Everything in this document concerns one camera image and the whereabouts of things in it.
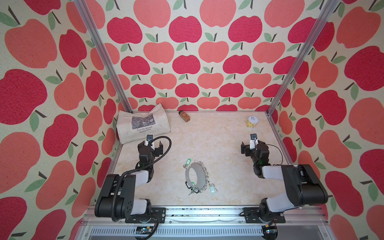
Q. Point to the left aluminium frame post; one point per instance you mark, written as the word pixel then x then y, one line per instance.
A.
pixel 90 24

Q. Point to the beige printed tote bag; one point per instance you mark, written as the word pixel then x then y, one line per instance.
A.
pixel 133 127

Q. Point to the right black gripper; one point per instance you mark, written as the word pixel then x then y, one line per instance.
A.
pixel 245 148

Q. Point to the green key tag lower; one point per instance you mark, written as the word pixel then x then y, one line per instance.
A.
pixel 213 190

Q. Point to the aluminium frame post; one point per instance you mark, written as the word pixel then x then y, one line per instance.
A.
pixel 319 25
pixel 90 24

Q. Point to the metal key organizer plate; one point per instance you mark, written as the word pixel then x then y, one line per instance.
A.
pixel 197 177

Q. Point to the right aluminium frame post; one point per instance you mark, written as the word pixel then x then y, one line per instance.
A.
pixel 319 25

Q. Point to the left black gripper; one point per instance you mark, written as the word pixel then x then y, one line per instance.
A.
pixel 159 149

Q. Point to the front aluminium rail base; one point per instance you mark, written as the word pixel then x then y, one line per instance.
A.
pixel 210 223

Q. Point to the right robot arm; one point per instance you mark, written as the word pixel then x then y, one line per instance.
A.
pixel 302 185

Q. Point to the small amber bottle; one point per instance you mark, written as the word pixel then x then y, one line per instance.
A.
pixel 184 116

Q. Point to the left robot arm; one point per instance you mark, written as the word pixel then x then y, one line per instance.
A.
pixel 117 197

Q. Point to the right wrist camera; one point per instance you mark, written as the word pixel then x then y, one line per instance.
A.
pixel 253 138

